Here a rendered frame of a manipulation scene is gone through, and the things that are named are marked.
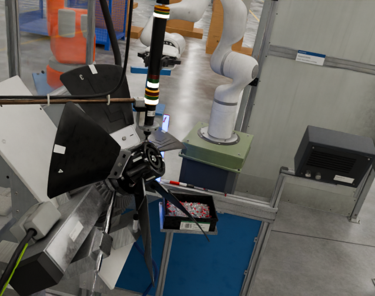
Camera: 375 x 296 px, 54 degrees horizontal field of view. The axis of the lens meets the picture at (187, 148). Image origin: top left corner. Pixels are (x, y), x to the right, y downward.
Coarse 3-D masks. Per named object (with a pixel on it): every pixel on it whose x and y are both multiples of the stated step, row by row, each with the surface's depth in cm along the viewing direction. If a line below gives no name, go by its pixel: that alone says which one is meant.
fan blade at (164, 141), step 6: (138, 132) 135; (156, 132) 139; (162, 132) 142; (144, 138) 131; (150, 138) 132; (156, 138) 134; (162, 138) 136; (168, 138) 139; (174, 138) 144; (156, 144) 128; (162, 144) 130; (168, 144) 133; (174, 144) 136; (180, 144) 141; (162, 150) 125; (168, 150) 128
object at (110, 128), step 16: (96, 64) 117; (64, 80) 110; (80, 80) 112; (96, 80) 115; (112, 80) 118; (112, 96) 115; (128, 96) 118; (96, 112) 112; (112, 112) 113; (128, 112) 116; (112, 128) 112
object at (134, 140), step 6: (132, 126) 115; (114, 132) 113; (120, 132) 113; (126, 132) 114; (132, 132) 114; (114, 138) 112; (120, 138) 113; (126, 138) 113; (132, 138) 114; (138, 138) 114; (120, 144) 112; (126, 144) 113; (132, 144) 113
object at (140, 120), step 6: (138, 102) 111; (144, 102) 112; (138, 108) 111; (144, 108) 112; (138, 114) 114; (144, 114) 113; (138, 120) 114; (144, 120) 115; (138, 126) 116; (144, 126) 115; (150, 126) 116; (156, 126) 116
